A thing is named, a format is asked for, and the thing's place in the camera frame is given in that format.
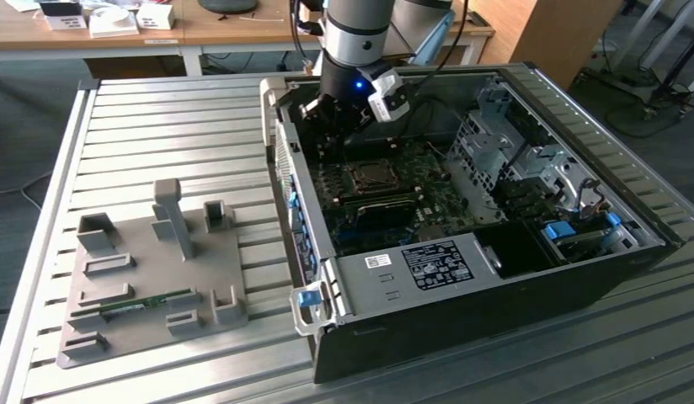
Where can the blue plastic latch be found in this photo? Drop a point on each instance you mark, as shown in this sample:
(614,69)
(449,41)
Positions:
(307,299)

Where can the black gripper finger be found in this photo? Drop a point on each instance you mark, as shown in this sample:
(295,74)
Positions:
(314,111)
(358,115)

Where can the wooden cabinet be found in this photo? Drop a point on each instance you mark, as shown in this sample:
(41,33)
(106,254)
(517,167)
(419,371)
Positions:
(549,38)

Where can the grey parts rack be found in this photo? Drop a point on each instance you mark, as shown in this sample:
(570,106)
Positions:
(144,261)

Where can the white box with round opening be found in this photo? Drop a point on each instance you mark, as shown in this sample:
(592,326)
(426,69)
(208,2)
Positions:
(114,27)

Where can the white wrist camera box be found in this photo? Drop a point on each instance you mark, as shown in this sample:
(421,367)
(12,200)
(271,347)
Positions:
(389,99)

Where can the black floor equipment box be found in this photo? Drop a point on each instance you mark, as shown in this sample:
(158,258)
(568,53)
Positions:
(605,84)

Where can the metal drive cage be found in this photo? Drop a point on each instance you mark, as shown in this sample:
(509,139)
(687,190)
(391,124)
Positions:
(482,147)

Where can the wooden office desk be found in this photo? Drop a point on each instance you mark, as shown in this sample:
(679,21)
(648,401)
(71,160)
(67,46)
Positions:
(21,35)
(240,29)

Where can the blue plastic bracket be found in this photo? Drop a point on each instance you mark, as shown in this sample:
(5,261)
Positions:
(613,223)

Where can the dark grey round object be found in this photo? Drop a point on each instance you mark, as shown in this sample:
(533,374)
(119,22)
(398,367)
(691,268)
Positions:
(228,5)

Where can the black open PC case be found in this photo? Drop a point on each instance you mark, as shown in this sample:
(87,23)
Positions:
(493,320)

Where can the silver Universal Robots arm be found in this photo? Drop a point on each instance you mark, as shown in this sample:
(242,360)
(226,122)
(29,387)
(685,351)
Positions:
(353,42)

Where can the black expansion card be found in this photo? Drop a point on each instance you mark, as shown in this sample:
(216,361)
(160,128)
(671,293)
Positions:
(383,215)

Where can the green motherboard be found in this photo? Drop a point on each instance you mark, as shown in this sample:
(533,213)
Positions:
(437,202)

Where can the grey power supply unit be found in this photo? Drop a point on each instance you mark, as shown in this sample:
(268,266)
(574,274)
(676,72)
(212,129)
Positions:
(370,286)

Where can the blue card retention clip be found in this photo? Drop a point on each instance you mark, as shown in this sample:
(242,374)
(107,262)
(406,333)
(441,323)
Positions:
(303,230)
(294,198)

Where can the CPU socket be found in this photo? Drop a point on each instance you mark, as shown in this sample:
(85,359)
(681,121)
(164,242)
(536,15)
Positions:
(382,186)

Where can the green RAM stick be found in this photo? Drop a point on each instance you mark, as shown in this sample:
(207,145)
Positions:
(139,304)

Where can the small white printed box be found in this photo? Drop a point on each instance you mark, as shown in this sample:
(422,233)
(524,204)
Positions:
(65,23)
(156,19)

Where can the blue disk carrier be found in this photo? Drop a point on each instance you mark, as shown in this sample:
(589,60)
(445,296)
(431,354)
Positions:
(557,232)

